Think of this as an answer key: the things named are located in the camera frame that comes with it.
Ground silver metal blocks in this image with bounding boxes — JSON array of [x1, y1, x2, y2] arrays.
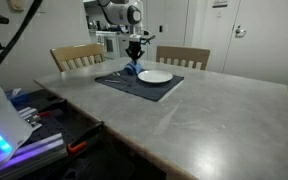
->
[[17, 106, 43, 126]]

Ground dark countertop appliance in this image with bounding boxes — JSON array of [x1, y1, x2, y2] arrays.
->
[[87, 19, 104, 32]]

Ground orange handled bar clamp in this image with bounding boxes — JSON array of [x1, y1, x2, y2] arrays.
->
[[66, 120, 106, 155], [37, 98, 68, 118]]

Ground silver aluminium rail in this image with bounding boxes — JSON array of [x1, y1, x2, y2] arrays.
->
[[0, 132, 68, 178]]

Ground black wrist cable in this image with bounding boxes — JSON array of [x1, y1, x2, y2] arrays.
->
[[139, 34, 157, 46]]

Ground dark blue fabric placemat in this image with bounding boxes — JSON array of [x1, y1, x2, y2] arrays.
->
[[94, 68, 185, 103]]

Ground silver lever door handle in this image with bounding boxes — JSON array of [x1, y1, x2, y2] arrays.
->
[[234, 24, 248, 38]]

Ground wooden slat-back chair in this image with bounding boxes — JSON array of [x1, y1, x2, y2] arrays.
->
[[155, 45, 212, 71], [49, 42, 106, 73]]

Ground silver metal spoon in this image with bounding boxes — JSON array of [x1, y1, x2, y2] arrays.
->
[[112, 70, 132, 80]]

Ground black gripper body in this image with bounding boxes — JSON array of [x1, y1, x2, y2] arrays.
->
[[125, 40, 146, 53]]

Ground blue microfibre towel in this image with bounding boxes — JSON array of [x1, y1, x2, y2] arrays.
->
[[123, 60, 144, 76]]

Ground thick black cable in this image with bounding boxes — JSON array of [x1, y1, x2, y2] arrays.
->
[[0, 0, 44, 85]]

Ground white wall sign plate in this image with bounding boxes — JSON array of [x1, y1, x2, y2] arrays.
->
[[212, 0, 229, 9]]

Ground white round plate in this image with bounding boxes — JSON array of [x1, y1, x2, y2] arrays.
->
[[137, 69, 174, 84]]

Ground black perforated breadboard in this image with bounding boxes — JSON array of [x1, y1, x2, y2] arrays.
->
[[8, 89, 105, 168]]

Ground blue tissue box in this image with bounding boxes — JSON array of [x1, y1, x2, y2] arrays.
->
[[4, 87, 28, 103]]

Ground white door with lever handle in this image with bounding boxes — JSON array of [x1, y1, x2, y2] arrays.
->
[[222, 0, 288, 86]]

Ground white kitchen stove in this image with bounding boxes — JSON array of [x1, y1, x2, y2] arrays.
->
[[95, 29, 132, 61]]

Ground beige wall thermostat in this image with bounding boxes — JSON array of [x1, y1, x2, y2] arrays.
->
[[6, 0, 26, 13]]

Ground silver metal fork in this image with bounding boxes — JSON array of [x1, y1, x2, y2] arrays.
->
[[103, 78, 133, 87]]

